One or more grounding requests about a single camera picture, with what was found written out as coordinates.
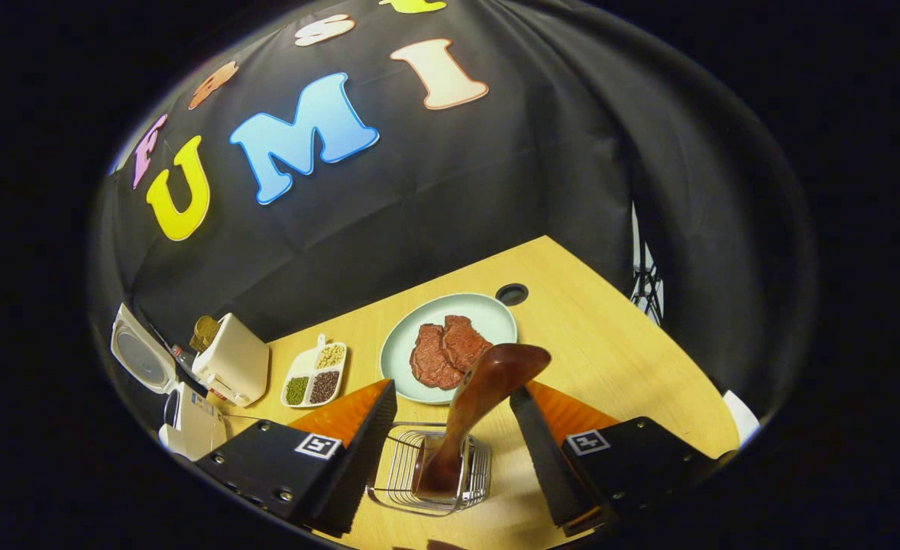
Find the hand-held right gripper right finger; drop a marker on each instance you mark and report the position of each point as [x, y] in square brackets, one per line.
[545, 466]

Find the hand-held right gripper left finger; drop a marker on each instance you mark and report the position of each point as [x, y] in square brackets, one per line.
[366, 458]

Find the brown wooden spoon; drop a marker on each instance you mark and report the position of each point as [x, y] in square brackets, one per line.
[480, 389]

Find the white rice cooker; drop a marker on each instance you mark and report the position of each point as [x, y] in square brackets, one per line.
[194, 428]

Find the white divided bean dish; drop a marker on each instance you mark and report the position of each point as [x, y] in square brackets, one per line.
[312, 378]

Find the white toaster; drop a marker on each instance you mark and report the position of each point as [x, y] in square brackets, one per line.
[236, 363]

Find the black table grommet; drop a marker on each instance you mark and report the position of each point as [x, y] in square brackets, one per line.
[512, 293]

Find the pale green plate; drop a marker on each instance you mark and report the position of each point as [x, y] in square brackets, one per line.
[465, 305]

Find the brown toast slice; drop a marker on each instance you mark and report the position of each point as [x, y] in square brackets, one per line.
[205, 332]

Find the clear plastic bottle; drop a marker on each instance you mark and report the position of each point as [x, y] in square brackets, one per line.
[186, 359]

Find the metal stand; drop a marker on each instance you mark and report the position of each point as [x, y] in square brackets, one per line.
[647, 283]

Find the black backdrop cloth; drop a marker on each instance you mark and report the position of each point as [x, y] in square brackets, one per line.
[458, 198]

